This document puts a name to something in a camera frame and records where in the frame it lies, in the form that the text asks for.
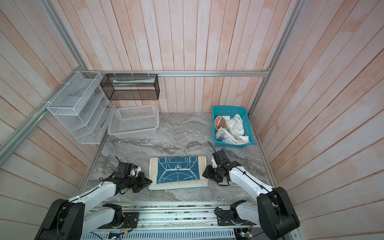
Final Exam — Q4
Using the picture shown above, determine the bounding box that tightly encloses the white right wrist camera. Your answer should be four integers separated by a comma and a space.
211, 157, 218, 169

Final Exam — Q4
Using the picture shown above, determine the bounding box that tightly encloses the blue and cream towel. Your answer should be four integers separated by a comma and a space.
149, 156, 208, 191

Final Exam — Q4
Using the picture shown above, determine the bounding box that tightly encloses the multicolour lettered towel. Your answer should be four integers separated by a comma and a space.
215, 128, 250, 145

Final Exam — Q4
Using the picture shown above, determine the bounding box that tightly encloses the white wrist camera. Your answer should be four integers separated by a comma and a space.
211, 157, 218, 169
130, 165, 141, 177

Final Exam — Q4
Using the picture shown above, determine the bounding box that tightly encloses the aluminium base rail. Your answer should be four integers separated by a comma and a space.
50, 200, 302, 233

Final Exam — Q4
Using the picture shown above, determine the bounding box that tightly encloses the aluminium wall rail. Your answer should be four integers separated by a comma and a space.
95, 70, 269, 78
1, 66, 85, 167

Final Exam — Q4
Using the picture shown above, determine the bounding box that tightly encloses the aluminium wall rail left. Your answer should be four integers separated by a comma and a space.
1, 66, 85, 167

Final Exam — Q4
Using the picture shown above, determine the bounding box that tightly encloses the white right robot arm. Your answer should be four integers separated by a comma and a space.
203, 150, 300, 240

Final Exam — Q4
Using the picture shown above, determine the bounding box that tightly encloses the black mesh wall basket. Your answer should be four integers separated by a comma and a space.
100, 73, 160, 101

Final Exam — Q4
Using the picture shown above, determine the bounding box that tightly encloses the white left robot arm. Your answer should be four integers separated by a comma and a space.
35, 162, 152, 240

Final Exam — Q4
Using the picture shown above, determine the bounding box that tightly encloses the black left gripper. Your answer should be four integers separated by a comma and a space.
124, 172, 153, 193

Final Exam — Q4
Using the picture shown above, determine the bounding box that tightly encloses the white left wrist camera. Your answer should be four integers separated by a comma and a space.
130, 165, 141, 177

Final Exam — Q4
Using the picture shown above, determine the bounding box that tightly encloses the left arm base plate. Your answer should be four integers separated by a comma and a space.
99, 212, 139, 230

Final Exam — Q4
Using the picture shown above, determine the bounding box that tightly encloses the white plastic laundry basket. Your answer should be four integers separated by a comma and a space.
108, 105, 160, 139

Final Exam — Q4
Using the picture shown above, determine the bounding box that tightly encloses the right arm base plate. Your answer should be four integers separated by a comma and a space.
214, 208, 260, 226

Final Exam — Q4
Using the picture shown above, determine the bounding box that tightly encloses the aluminium wall rail back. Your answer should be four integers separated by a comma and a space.
95, 70, 269, 78

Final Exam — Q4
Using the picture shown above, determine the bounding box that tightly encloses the white towel in basket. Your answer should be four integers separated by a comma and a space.
223, 114, 245, 136

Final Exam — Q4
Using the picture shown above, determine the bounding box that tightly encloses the white wire mesh shelf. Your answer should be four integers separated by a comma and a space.
48, 71, 115, 145

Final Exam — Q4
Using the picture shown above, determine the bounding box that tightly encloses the red and white towel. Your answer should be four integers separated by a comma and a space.
214, 116, 230, 130

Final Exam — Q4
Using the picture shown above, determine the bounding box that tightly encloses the teal plastic basket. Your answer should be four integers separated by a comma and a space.
212, 106, 254, 148

